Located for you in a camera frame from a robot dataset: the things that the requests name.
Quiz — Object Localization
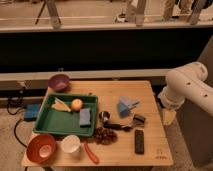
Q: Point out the black remote control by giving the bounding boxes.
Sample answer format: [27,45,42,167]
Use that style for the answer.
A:
[135,130,144,154]

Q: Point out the black handle tool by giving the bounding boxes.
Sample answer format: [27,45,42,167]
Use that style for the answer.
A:
[104,123,132,132]

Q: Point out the blue sponge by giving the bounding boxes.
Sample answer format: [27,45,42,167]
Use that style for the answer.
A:
[79,108,91,126]

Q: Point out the metal measuring cup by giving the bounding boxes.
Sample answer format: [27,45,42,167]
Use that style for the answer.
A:
[99,111,110,123]

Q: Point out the small black box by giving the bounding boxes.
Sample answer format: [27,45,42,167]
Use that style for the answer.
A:
[133,114,146,127]

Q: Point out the black cable on floor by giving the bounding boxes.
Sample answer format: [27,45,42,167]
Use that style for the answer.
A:
[6,87,28,148]

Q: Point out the orange bowl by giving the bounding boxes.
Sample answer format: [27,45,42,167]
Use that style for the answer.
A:
[26,134,56,164]

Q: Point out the green plastic tray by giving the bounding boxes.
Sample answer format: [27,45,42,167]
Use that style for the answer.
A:
[33,93,98,137]

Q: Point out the blue box on floor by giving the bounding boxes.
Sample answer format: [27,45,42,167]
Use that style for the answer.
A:
[24,104,40,121]

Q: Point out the yellow banana piece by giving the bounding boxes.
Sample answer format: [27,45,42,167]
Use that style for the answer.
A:
[52,98,71,112]

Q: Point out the purple bowl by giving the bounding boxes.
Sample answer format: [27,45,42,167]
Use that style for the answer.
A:
[48,74,70,92]

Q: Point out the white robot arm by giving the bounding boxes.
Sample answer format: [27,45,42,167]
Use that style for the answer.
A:
[158,62,213,126]

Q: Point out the white cup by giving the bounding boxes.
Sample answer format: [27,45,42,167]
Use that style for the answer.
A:
[61,135,81,154]

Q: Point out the dark grape bunch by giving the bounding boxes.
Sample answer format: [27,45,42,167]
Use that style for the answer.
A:
[94,127,117,145]

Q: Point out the red yellow apple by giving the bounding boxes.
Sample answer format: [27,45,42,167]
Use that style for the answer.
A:
[70,99,83,111]

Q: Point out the red spatula handle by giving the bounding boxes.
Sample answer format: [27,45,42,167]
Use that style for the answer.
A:
[84,141,99,164]

